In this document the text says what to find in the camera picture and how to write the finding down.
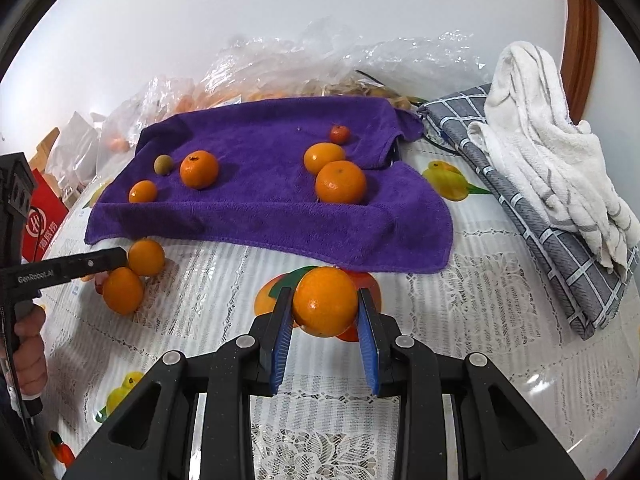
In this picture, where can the fruit print tablecloth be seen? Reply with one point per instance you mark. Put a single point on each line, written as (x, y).
(324, 422)

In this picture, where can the small orange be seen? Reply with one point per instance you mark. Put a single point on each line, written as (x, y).
(144, 191)
(341, 182)
(320, 154)
(146, 257)

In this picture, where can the white striped towel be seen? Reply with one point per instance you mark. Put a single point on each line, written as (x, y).
(557, 165)

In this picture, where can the white plastic bag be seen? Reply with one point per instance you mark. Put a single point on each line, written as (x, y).
(72, 159)

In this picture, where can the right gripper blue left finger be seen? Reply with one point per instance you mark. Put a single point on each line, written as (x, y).
(281, 345)

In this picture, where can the wooden bed frame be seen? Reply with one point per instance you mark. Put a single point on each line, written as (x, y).
(43, 150)

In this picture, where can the large orange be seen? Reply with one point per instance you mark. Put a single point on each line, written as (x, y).
(123, 291)
(325, 302)
(199, 170)

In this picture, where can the brown door frame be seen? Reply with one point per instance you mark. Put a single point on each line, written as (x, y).
(579, 54)

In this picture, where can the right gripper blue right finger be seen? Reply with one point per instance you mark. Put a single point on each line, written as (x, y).
(368, 328)

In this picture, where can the clear bag of oranges left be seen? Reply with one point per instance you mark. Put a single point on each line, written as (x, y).
(154, 102)

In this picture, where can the small red fruit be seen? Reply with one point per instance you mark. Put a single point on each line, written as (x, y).
(339, 134)

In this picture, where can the clear bag of kumquats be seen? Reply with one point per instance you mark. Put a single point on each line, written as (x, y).
(330, 59)

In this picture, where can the yellow-green small fruit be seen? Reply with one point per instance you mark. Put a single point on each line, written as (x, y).
(163, 165)

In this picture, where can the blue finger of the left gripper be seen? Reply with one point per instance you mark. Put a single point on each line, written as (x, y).
(78, 266)

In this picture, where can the purple towel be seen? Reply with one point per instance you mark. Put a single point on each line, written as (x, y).
(264, 196)

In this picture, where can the person's left hand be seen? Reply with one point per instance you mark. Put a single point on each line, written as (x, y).
(29, 361)

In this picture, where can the red paper bag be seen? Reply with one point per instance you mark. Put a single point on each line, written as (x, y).
(43, 221)

